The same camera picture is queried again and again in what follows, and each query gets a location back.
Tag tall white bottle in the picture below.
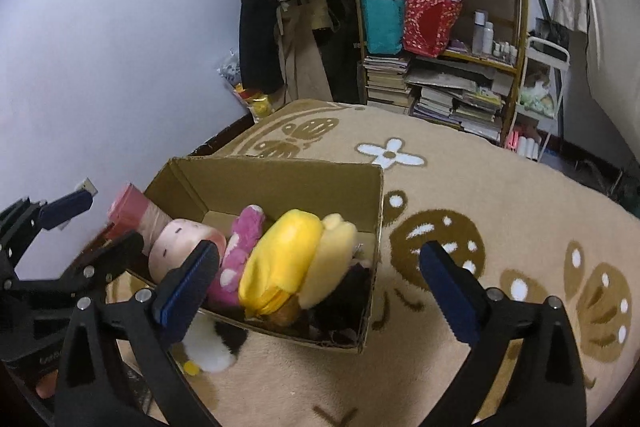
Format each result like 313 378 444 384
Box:
472 9 487 55

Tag bright yellow plush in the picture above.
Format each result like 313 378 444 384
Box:
238 208 325 323

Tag pink plush toy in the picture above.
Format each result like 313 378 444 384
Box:
205 204 266 308

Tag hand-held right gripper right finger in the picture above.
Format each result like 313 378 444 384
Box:
419 239 587 427

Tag red gift bag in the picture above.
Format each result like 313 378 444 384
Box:
402 0 468 58

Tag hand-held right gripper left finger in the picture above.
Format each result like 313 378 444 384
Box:
52 239 223 427

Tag neat stack of books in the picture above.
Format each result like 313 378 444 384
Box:
362 54 413 115

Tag pale green packets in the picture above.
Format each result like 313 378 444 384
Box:
520 79 556 118

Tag beige trousers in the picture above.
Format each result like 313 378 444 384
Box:
277 0 333 105

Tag dark cloth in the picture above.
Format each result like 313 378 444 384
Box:
305 264 373 343

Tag pink and white bottles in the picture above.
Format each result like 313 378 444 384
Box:
507 127 542 160

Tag teal bag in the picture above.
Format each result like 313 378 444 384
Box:
360 0 407 56

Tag row of small bottles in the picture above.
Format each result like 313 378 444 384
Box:
492 39 519 64

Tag messy pile of books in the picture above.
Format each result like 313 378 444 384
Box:
405 57 516 140

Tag dark framed picture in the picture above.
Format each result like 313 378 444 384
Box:
535 18 568 42

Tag plastic bag of toys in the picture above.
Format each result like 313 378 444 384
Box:
217 49 276 122

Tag dark bag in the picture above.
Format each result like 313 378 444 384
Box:
575 157 640 210

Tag white cart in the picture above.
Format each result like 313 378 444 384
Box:
505 34 571 162

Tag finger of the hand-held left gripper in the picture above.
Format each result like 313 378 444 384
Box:
0 190 94 273
57 231 146 297

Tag dark hanging clothes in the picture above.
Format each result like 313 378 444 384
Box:
315 0 366 105

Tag white fabric cover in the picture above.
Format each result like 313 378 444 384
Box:
575 0 640 223

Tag light pink face plush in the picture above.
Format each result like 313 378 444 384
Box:
148 218 226 283

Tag black and white penguin plush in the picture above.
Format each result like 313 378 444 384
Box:
175 312 248 375

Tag printed cardboard box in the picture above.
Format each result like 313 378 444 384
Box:
127 156 385 354

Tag black coat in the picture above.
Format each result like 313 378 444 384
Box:
235 0 288 95

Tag pale yellow plush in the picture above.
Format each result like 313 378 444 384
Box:
300 213 359 308

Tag pink packet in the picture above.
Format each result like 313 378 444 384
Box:
107 183 171 248

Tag beige patterned rug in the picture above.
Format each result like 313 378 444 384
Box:
100 99 640 427

